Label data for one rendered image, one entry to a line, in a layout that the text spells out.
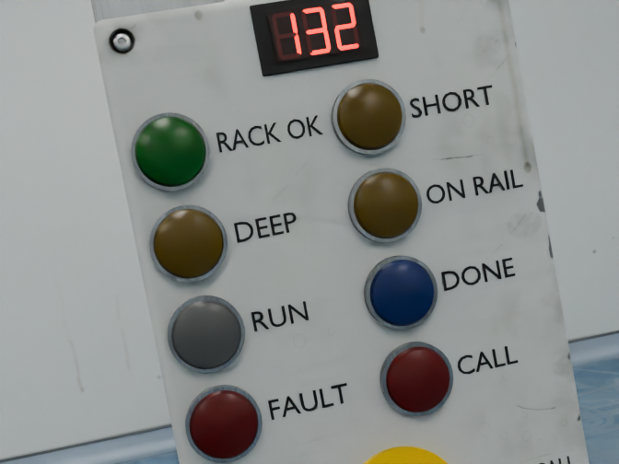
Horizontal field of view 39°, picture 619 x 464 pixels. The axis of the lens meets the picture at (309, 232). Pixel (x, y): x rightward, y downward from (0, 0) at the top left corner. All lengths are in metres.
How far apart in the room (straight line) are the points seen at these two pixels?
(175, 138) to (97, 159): 3.43
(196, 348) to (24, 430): 3.60
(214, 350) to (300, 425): 0.05
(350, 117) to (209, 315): 0.09
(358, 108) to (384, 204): 0.04
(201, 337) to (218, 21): 0.12
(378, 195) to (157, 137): 0.09
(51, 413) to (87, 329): 0.39
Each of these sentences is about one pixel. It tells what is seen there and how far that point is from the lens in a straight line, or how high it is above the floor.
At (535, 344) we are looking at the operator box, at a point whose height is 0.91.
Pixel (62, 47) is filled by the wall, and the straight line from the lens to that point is 3.83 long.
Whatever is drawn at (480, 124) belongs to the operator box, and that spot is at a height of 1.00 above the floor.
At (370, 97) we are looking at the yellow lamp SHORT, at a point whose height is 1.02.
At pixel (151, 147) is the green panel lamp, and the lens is 0.34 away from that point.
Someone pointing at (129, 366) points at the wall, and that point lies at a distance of 3.81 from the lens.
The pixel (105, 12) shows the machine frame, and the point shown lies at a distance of 0.41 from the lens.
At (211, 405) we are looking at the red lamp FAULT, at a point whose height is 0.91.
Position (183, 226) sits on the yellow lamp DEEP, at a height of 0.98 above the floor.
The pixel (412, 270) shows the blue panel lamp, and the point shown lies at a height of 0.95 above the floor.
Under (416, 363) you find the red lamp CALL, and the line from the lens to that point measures 0.36.
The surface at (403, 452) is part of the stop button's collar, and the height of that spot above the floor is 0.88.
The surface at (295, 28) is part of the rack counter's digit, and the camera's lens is 0.35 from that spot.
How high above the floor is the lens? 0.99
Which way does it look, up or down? 3 degrees down
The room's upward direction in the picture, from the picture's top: 11 degrees counter-clockwise
